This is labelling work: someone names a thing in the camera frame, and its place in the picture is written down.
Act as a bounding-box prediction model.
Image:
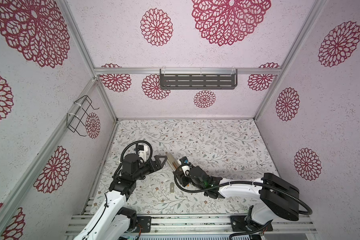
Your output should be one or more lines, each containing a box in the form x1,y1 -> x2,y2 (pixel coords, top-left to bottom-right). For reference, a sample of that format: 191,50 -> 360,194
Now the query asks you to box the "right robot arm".
173,165 -> 300,226

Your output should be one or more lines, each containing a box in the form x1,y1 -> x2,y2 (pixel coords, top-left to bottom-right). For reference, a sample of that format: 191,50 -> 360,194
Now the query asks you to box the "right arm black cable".
173,167 -> 313,240

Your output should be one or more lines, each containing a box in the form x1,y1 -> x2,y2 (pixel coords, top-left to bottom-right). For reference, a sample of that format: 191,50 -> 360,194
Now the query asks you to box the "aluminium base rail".
65,213 -> 317,238

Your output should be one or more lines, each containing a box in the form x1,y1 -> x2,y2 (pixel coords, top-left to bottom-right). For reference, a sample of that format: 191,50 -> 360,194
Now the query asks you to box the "black wire wall basket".
66,95 -> 101,139

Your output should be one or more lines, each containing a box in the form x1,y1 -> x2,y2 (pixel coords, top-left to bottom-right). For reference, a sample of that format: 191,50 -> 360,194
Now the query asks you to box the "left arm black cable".
112,140 -> 154,178

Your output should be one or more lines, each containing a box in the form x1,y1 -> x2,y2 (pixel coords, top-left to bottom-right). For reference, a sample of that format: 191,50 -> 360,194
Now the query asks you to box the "white battery cover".
170,183 -> 175,193

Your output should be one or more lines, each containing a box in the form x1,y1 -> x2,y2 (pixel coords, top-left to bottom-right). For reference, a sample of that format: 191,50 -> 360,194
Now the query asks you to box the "white remote control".
166,153 -> 181,172

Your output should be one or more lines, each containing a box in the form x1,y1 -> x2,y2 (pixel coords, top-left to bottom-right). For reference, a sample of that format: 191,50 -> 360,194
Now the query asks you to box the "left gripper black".
133,154 -> 167,181

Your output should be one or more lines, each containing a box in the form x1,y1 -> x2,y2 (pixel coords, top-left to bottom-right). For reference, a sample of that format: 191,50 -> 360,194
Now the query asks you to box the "dark grey wall shelf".
159,69 -> 238,90

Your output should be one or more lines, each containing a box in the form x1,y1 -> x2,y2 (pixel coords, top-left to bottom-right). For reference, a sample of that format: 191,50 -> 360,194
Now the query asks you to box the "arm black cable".
173,167 -> 313,240
112,140 -> 154,178

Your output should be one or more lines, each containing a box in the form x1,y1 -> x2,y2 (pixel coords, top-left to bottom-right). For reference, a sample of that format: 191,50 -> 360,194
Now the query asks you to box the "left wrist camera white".
136,144 -> 149,164

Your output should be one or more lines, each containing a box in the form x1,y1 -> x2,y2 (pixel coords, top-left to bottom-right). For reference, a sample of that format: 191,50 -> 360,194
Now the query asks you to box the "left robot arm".
75,154 -> 168,240

